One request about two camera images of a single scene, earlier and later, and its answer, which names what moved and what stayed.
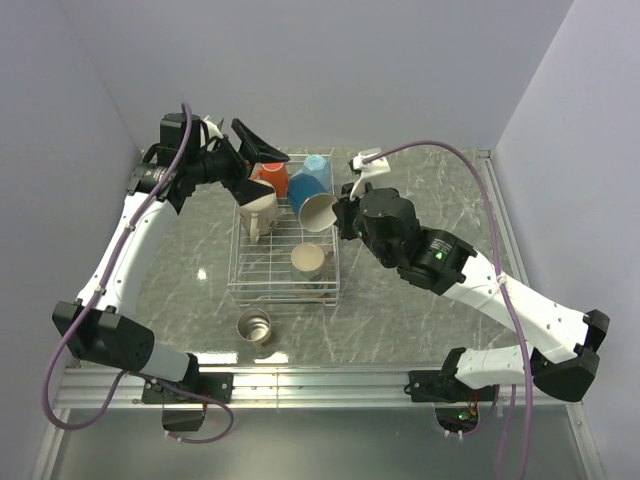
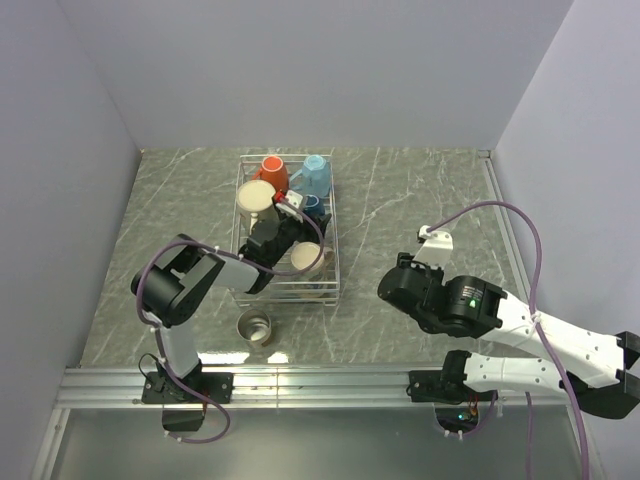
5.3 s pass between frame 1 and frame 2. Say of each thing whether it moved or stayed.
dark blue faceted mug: moved
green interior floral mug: stayed
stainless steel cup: stayed
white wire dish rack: stayed
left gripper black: moved
